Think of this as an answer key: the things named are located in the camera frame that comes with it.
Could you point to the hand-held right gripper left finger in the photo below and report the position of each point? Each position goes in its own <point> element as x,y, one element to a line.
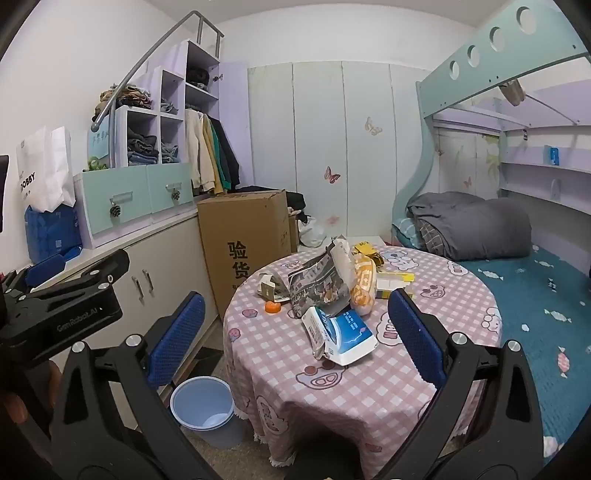
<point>178,341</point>

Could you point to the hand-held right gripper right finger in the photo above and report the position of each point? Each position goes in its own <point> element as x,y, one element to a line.
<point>415,337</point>

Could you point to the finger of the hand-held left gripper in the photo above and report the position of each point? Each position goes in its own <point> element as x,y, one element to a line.
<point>44,271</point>
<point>92,270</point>

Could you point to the yellow and white box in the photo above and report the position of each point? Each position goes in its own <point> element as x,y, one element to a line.
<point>392,277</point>

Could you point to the blue and white torn carton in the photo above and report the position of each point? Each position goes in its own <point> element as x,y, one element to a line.
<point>351,332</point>

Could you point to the blue plastic waste bin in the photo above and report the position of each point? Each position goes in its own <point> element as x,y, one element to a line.
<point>203,406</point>

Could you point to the orange snack bag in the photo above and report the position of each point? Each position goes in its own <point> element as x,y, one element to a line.
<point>362,286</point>

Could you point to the yellow package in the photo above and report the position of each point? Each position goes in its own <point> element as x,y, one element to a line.
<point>367,249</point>

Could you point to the orange bottle cap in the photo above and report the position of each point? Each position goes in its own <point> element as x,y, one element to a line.
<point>272,307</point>

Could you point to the small white green carton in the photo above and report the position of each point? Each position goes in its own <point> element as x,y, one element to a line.
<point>270,288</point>

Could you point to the newspaper print paper bag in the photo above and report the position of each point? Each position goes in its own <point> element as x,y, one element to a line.
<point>318,277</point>

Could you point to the person's left hand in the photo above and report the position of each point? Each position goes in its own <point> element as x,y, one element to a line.
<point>11,410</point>

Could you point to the blue bag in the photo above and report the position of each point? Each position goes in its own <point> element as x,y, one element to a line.
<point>51,230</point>

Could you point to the pinecone drawer ornament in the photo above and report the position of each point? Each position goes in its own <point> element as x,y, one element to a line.
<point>115,210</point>
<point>176,194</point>

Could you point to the white low cabinet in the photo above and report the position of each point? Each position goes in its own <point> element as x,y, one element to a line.
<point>171,277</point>

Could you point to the teal drawer cabinet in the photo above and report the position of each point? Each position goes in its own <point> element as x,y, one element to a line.
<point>134,194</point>

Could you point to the white paper shopping bag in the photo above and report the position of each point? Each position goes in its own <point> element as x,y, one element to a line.
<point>46,170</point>

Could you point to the pink checked tablecloth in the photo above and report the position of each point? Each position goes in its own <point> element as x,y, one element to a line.
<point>277,360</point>

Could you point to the teal striped pillow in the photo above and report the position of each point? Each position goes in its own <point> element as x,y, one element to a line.
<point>404,230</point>

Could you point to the tall cardboard box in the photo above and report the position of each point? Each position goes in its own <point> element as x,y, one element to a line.
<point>240,249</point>

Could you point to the grey duvet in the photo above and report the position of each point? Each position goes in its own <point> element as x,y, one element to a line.
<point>475,226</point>

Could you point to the light blue sign board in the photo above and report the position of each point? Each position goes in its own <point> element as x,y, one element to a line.
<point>100,138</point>

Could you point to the folded jeans stack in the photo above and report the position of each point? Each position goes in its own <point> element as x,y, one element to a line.
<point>143,147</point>

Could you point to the blue patterned bedsheet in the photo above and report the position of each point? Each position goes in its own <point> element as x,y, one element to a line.
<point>545,300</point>

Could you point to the faint pink butterfly sticker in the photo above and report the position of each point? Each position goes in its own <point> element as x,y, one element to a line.
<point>332,219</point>

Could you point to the white plastic bag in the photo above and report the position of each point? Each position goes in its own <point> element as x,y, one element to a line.
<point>314,233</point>

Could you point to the cream hanging jacket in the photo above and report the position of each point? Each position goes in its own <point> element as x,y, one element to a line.
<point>195,147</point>

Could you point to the mustard hanging garment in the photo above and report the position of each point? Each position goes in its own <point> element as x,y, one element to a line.
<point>211,161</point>

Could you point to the green hanging garment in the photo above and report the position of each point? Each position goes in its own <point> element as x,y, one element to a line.
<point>222,166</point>

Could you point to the brown clothes pile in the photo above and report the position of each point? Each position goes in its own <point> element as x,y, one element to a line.
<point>124,99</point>

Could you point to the black hanging jacket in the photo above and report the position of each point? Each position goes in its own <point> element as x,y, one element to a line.
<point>232,161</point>

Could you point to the dark clothes heap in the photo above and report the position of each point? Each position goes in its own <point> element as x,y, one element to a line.
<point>295,205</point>

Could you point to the purple cubby shelf unit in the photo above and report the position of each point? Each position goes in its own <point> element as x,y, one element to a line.
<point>173,87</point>

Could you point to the grey metal handrail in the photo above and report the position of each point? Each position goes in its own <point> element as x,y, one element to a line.
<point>138,64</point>

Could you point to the dark folded clothes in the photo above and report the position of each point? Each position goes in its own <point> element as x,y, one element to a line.
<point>198,76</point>

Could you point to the small blue box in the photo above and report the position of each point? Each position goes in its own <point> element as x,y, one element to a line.
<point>552,154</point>

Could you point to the white wardrobe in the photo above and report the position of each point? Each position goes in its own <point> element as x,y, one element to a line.
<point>314,115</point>

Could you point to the brown hanging item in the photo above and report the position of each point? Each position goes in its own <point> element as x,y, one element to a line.
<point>512,92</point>

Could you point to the pink butterfly wall sticker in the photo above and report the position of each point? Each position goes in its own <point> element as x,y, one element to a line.
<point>332,174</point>

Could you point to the purple bed wall shelf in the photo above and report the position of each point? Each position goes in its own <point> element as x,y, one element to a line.
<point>531,173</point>

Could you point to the pale butterfly wall sticker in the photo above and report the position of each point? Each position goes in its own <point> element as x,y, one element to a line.
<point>373,126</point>

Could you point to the teal bunk bed frame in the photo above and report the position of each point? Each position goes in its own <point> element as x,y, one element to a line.
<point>461,81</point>

